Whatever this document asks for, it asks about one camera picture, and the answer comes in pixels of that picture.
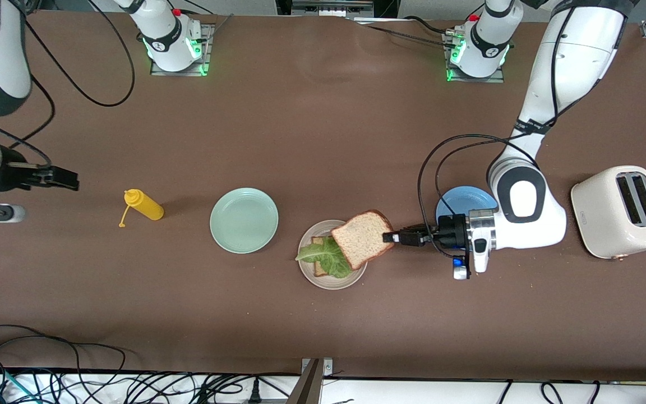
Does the grey thin cable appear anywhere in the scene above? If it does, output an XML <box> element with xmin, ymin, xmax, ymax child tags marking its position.
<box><xmin>204</xmin><ymin>13</ymin><xmax>235</xmax><ymax>44</ymax></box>

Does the grey metal bracket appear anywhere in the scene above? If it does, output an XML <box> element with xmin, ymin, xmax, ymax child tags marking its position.
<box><xmin>287</xmin><ymin>357</ymin><xmax>334</xmax><ymax>404</ymax></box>

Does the white toaster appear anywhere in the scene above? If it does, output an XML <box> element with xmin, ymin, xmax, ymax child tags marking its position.
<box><xmin>570</xmin><ymin>166</ymin><xmax>646</xmax><ymax>260</ymax></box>

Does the black base power cable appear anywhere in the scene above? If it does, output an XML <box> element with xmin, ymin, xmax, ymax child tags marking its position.
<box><xmin>351</xmin><ymin>16</ymin><xmax>461</xmax><ymax>50</ymax></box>

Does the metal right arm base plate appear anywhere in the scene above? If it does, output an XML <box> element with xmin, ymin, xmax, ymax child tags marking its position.
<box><xmin>150</xmin><ymin>24</ymin><xmax>215</xmax><ymax>77</ymax></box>

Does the beige plate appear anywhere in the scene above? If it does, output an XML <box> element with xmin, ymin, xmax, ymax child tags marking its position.
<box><xmin>298</xmin><ymin>219</ymin><xmax>369</xmax><ymax>291</ymax></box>

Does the black looping cable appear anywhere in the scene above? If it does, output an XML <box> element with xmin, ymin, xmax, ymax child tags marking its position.
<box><xmin>0</xmin><ymin>324</ymin><xmax>127</xmax><ymax>388</ymax></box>

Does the light green plate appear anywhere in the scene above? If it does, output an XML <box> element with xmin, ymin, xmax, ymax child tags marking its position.
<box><xmin>209</xmin><ymin>187</ymin><xmax>279</xmax><ymax>254</ymax></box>

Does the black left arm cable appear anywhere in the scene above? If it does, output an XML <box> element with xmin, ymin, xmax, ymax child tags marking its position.
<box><xmin>417</xmin><ymin>6</ymin><xmax>576</xmax><ymax>259</ymax></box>

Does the grey and black equipment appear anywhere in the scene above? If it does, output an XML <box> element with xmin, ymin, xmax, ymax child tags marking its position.
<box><xmin>276</xmin><ymin>0</ymin><xmax>399</xmax><ymax>19</ymax></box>

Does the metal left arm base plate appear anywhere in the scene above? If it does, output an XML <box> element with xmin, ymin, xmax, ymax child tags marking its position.
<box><xmin>445</xmin><ymin>31</ymin><xmax>505</xmax><ymax>84</ymax></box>

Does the yellow mustard squeeze bottle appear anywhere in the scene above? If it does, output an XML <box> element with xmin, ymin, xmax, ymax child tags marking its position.
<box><xmin>118</xmin><ymin>189</ymin><xmax>165</xmax><ymax>228</ymax></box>

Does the green lettuce leaf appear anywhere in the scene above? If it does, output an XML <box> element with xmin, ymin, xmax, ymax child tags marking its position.
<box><xmin>295</xmin><ymin>236</ymin><xmax>353</xmax><ymax>279</ymax></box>

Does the blue plate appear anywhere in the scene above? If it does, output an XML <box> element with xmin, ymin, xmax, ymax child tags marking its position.
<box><xmin>436</xmin><ymin>186</ymin><xmax>499</xmax><ymax>222</ymax></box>

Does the brown bread slice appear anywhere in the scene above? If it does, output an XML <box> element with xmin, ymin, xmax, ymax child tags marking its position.
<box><xmin>312</xmin><ymin>236</ymin><xmax>329</xmax><ymax>277</ymax></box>
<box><xmin>331</xmin><ymin>210</ymin><xmax>395</xmax><ymax>270</ymax></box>

